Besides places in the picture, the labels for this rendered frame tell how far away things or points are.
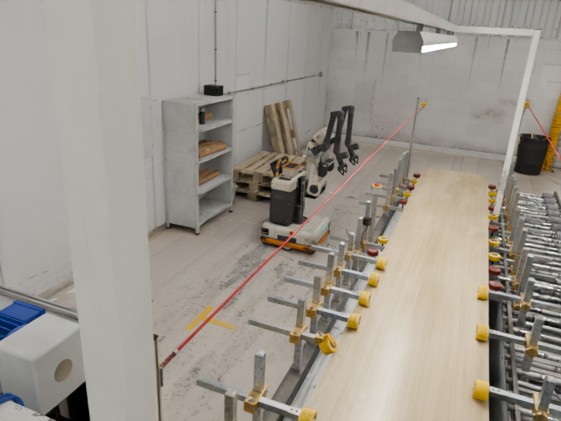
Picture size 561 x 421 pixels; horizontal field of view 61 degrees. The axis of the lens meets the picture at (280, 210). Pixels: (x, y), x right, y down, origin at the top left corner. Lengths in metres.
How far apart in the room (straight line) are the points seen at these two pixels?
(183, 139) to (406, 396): 4.03
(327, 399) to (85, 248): 1.82
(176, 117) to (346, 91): 6.38
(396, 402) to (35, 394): 1.63
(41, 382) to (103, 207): 0.53
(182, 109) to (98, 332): 5.05
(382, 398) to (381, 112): 9.36
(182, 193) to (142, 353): 5.25
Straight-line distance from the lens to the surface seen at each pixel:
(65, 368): 0.94
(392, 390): 2.30
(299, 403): 2.57
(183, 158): 5.60
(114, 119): 0.41
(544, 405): 2.34
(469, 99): 10.95
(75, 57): 0.40
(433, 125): 11.06
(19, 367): 0.91
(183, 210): 5.81
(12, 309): 1.06
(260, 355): 1.98
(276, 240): 5.44
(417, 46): 2.03
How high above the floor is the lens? 2.36
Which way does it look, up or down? 21 degrees down
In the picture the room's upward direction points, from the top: 3 degrees clockwise
